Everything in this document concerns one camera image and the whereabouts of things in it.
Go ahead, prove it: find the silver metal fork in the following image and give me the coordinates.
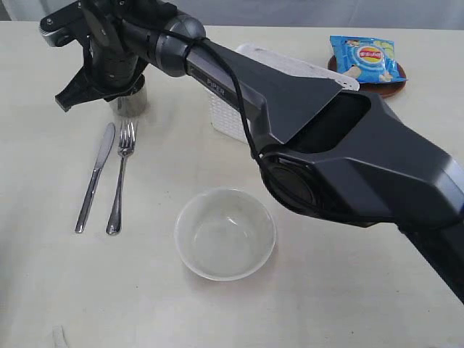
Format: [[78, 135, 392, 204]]
[[106, 119, 136, 236]]

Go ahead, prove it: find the stainless steel cup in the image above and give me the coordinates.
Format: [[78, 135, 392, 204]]
[[109, 75, 148, 118]]

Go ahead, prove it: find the white plastic perforated basket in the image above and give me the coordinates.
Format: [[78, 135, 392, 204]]
[[208, 42, 360, 144]]

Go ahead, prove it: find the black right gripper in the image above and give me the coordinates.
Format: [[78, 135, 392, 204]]
[[55, 1, 147, 112]]

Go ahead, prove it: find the blue Lays chips bag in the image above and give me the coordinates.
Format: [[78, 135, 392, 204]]
[[330, 36, 406, 83]]

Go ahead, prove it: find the silver table knife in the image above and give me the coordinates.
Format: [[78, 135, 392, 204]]
[[75, 123, 115, 233]]

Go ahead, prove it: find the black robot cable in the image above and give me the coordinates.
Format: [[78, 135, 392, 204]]
[[155, 28, 399, 222]]

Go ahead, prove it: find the dark brown round plate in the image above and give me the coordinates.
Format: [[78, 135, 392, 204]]
[[327, 56, 409, 101]]

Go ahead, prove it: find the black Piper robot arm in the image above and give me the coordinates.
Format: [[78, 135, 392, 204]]
[[40, 1, 463, 298]]

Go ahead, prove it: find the white patterned ceramic bowl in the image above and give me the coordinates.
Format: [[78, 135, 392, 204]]
[[173, 187, 277, 281]]

